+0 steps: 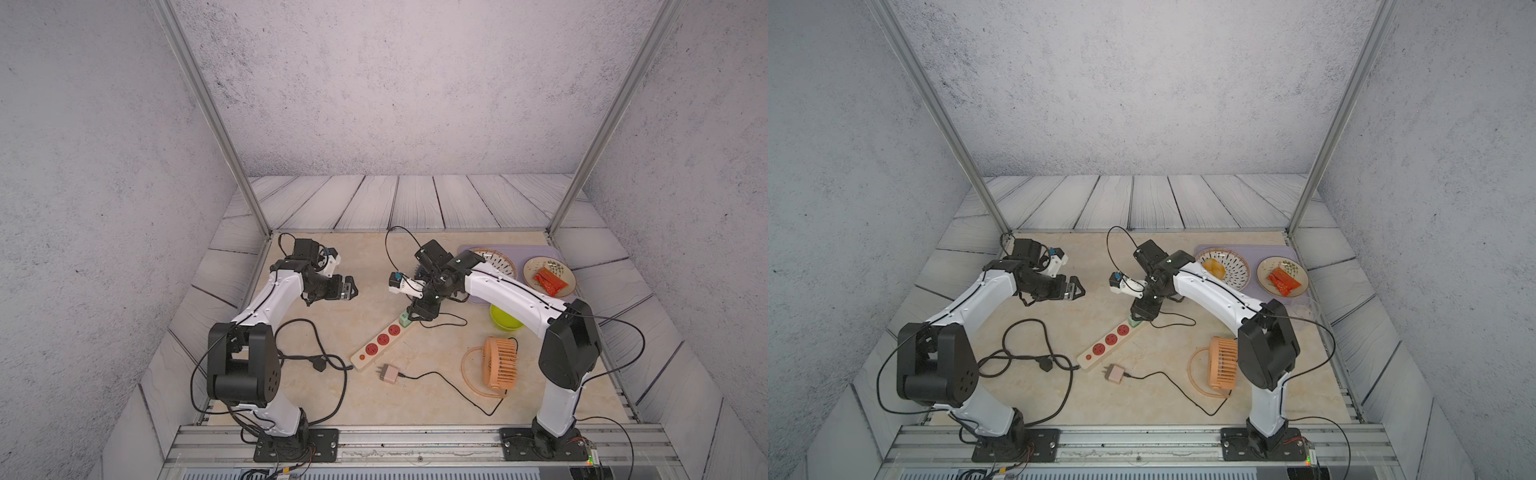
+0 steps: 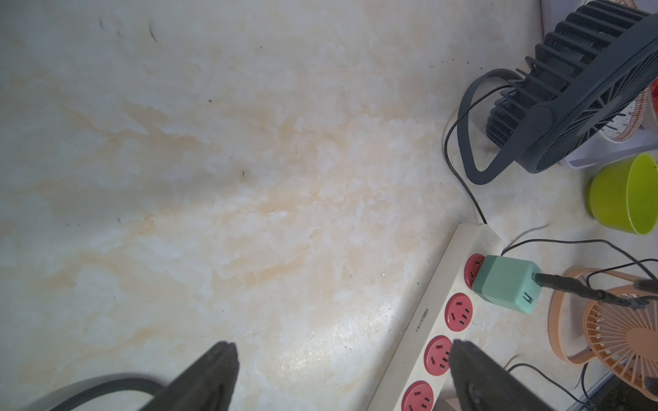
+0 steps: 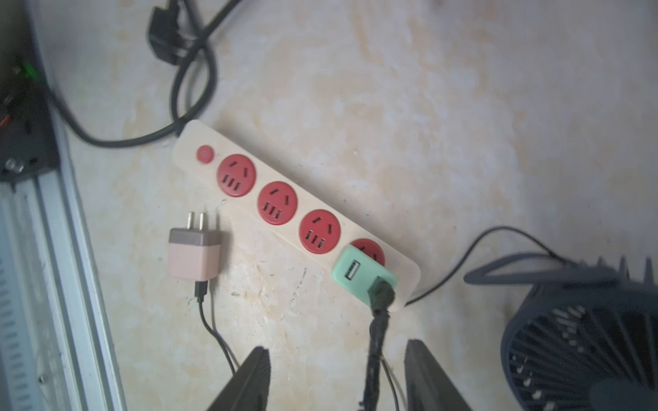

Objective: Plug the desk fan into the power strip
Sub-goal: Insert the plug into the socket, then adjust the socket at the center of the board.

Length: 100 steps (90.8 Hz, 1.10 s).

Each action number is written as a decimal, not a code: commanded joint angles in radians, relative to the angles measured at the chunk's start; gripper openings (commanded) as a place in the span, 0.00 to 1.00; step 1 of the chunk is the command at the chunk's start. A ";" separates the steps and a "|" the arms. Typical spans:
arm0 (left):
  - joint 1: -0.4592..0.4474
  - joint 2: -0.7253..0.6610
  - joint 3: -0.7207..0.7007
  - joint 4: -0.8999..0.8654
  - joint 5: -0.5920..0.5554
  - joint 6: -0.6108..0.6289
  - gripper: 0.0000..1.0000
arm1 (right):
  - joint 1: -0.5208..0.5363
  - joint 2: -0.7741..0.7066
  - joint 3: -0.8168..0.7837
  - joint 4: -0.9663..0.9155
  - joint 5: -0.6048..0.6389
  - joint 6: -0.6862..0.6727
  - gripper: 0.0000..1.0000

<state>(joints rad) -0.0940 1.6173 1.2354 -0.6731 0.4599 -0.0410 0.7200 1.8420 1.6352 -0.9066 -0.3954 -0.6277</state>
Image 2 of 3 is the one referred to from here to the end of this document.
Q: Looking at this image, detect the dark grey desk fan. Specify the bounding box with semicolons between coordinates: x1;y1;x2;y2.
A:
457;1;657;185

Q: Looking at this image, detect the black grey fan cable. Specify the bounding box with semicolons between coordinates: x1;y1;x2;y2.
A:
443;84;658;312

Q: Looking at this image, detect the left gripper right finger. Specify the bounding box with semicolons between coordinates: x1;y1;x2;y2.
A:
449;339;551;411

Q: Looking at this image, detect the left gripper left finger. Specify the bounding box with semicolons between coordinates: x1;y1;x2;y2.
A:
142;342;240;411

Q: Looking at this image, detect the green USB power adapter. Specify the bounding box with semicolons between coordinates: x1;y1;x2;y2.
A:
471;255;541;314

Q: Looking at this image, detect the black orange fan cable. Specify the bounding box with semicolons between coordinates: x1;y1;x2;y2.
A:
505;361;597;411

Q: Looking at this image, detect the white red power strip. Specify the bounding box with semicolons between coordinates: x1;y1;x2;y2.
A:
368;223;503;410

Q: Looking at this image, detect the black power strip cable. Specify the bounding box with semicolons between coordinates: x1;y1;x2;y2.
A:
20;373;168;411

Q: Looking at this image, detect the orange desk fan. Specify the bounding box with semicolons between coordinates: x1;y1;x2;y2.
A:
548;291;657;402

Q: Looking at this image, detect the lime green bowl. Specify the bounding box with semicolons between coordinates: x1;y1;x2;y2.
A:
587;153;657;236

